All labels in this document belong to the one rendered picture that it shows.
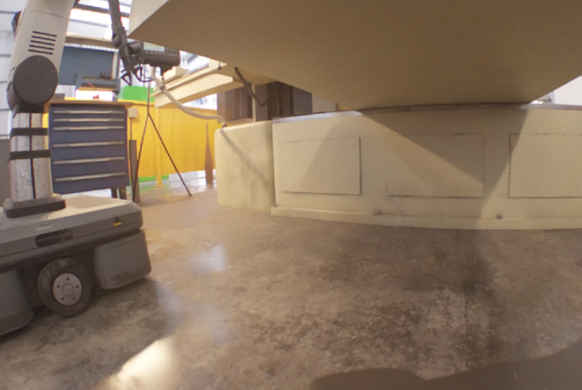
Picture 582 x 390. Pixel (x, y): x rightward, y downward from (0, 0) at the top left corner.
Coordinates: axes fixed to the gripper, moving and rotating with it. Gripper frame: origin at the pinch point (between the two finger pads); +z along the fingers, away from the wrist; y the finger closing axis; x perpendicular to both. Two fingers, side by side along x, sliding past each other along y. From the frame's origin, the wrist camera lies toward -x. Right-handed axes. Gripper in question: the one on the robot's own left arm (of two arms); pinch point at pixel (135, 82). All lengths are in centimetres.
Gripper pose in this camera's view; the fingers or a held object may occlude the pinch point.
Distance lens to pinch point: 146.0
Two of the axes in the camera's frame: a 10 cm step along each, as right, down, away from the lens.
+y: -9.2, 0.1, 3.9
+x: -3.2, 5.7, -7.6
